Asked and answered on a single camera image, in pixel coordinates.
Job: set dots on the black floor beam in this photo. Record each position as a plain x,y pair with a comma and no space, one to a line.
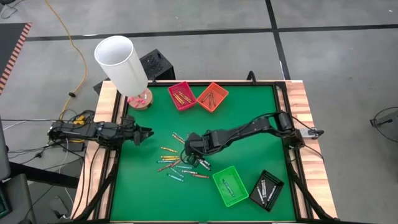
43,176

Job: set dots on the green plastic basket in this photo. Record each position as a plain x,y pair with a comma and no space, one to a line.
239,193

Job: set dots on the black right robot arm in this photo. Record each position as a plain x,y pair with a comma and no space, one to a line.
248,129

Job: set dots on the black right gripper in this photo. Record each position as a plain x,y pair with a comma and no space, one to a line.
199,144

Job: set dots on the black mat orange striped edge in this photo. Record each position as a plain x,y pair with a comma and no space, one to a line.
11,46

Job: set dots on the black aluminium table frame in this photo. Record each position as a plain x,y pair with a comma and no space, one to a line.
217,83

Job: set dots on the black round floor stand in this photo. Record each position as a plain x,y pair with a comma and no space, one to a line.
384,119

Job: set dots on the brown crayon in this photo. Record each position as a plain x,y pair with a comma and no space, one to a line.
206,97
212,99
177,162
164,168
209,101
200,176

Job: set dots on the black plastic basket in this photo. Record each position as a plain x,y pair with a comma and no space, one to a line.
270,179

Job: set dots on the pink plastic basket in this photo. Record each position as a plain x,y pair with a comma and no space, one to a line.
189,105

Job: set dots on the black curved bracket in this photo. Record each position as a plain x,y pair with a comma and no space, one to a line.
251,76

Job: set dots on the light wooden side board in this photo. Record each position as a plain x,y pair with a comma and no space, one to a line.
295,93
105,102

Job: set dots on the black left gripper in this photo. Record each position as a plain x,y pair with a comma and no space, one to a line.
129,132

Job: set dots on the yellow power plug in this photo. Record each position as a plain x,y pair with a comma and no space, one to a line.
80,119

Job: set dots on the orange plastic basket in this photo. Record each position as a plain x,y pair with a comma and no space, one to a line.
220,91

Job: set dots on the black perforated box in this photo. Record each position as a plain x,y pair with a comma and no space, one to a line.
155,65

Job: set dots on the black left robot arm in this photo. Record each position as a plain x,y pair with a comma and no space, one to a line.
84,130

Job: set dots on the white shade table lamp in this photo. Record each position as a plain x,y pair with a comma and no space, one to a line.
121,65

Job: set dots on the grey equipment cabinet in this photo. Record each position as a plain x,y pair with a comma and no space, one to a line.
17,196

